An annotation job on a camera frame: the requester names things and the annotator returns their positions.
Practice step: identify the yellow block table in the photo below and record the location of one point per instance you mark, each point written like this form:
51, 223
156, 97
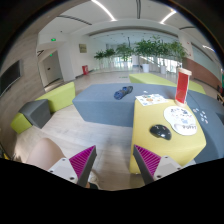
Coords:
181, 148

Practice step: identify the potted green plant right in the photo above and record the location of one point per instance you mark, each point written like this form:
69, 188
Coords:
177, 52

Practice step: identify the dark grey cube seat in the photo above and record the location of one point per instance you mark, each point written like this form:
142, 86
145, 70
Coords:
37, 112

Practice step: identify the small green cube seat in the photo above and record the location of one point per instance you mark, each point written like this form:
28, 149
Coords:
20, 123

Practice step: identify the green bench seat left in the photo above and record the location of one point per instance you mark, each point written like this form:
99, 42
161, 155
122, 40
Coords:
60, 97

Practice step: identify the colourful printed leaflet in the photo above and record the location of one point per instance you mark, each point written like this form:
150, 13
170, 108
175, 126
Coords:
152, 99

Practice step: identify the green bench seat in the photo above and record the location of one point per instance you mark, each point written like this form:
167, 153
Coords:
60, 97
148, 78

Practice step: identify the red fire extinguisher box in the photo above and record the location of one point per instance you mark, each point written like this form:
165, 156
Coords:
85, 69

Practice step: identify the wall mounted black screen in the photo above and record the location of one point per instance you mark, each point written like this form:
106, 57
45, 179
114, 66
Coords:
12, 74

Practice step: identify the potted green plant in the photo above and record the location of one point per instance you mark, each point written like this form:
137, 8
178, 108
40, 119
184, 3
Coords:
177, 52
99, 56
145, 49

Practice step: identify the potted green plant left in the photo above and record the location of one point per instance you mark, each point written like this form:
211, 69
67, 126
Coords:
99, 56

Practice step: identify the green bench seat far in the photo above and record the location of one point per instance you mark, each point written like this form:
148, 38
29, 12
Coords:
148, 78

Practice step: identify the person's bare knee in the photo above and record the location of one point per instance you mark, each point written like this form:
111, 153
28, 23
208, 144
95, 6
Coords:
45, 154

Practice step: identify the white printed mouse pad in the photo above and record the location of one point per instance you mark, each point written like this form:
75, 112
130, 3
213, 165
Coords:
181, 120

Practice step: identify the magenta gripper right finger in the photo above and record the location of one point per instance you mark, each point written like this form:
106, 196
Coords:
152, 166

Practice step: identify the large grey sofa block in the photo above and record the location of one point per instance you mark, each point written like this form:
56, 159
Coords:
97, 104

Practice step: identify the potted green plant centre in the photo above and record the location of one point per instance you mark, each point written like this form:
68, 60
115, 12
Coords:
145, 49

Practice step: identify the black computer mouse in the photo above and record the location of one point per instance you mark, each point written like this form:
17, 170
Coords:
161, 131

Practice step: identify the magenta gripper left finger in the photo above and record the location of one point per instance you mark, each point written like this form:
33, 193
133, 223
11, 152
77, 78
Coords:
77, 168

